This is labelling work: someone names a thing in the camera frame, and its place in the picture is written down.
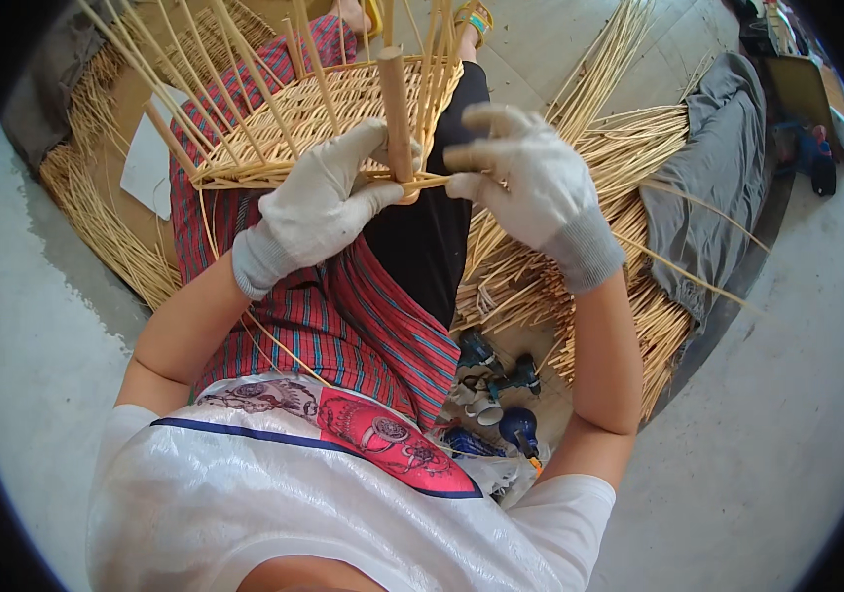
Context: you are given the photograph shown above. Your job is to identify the person's right hand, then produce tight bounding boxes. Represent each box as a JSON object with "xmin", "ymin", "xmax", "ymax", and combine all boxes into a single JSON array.
[{"xmin": 441, "ymin": 102, "xmax": 627, "ymax": 296}]

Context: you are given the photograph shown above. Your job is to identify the person's left hand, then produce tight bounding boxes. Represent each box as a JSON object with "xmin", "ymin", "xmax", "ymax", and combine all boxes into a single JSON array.
[{"xmin": 232, "ymin": 117, "xmax": 423, "ymax": 301}]

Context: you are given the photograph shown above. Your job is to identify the unfinished woven rattan basket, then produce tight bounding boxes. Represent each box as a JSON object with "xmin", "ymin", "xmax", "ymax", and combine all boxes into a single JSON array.
[{"xmin": 77, "ymin": 0, "xmax": 483, "ymax": 207}]

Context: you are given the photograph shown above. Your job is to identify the thin rattan weaving strand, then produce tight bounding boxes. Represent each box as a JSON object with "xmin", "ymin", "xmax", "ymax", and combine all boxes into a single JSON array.
[{"xmin": 351, "ymin": 171, "xmax": 454, "ymax": 192}]

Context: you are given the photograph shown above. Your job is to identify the round wooden dowel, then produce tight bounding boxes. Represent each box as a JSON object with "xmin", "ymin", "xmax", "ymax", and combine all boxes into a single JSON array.
[{"xmin": 376, "ymin": 45, "xmax": 417, "ymax": 205}]

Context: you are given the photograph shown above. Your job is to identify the large heap of rattan reeds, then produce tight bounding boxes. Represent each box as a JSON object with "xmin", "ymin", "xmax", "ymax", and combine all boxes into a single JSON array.
[{"xmin": 453, "ymin": 0, "xmax": 772, "ymax": 424}]

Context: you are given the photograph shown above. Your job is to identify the person's legs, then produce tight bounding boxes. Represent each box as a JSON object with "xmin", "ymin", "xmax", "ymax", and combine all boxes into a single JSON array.
[{"xmin": 169, "ymin": 0, "xmax": 497, "ymax": 435}]

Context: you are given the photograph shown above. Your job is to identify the white paper sheet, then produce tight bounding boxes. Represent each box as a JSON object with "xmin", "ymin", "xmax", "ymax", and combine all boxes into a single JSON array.
[{"xmin": 119, "ymin": 83, "xmax": 194, "ymax": 222}]

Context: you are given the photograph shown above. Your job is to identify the flat bundle of rattan reeds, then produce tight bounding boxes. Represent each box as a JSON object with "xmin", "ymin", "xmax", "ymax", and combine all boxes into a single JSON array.
[{"xmin": 38, "ymin": 0, "xmax": 278, "ymax": 313}]

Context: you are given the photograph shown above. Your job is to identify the brown cardboard sheet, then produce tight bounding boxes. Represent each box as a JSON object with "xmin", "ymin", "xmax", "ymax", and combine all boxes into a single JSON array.
[{"xmin": 87, "ymin": 0, "xmax": 260, "ymax": 271}]

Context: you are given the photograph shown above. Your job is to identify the white cup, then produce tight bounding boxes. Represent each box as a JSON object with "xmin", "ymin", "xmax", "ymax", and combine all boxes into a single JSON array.
[{"xmin": 465, "ymin": 394, "xmax": 506, "ymax": 428}]

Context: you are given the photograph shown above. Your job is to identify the round dark blue container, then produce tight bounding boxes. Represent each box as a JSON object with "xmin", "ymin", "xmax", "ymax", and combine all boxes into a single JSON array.
[{"xmin": 499, "ymin": 406, "xmax": 542, "ymax": 460}]

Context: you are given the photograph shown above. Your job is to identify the blue printed packet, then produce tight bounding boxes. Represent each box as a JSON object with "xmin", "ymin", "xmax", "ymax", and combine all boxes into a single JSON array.
[{"xmin": 440, "ymin": 425, "xmax": 508, "ymax": 460}]

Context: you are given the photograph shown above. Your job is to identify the person's body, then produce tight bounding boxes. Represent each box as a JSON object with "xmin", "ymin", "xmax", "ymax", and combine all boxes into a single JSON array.
[{"xmin": 85, "ymin": 372, "xmax": 619, "ymax": 592}]

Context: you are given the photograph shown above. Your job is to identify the heap of dark clutter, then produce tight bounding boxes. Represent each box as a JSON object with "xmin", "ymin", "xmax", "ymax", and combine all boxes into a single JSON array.
[{"xmin": 724, "ymin": 0, "xmax": 807, "ymax": 59}]

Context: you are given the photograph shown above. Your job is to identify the dark grey cloth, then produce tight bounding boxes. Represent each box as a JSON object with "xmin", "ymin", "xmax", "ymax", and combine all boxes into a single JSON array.
[{"xmin": 0, "ymin": 0, "xmax": 108, "ymax": 175}]

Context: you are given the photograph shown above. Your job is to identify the white plastic bag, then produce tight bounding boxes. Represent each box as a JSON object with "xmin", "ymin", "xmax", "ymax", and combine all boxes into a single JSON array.
[{"xmin": 457, "ymin": 450, "xmax": 550, "ymax": 508}]

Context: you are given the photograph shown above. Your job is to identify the brown cardboard box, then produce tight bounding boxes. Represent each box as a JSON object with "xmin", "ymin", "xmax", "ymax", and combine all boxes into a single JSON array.
[{"xmin": 764, "ymin": 53, "xmax": 844, "ymax": 167}]

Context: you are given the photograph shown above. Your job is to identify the teal cordless drill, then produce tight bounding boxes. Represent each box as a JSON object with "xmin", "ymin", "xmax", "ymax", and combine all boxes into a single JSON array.
[
  {"xmin": 457, "ymin": 329, "xmax": 506, "ymax": 380},
  {"xmin": 494, "ymin": 352, "xmax": 543, "ymax": 398}
]

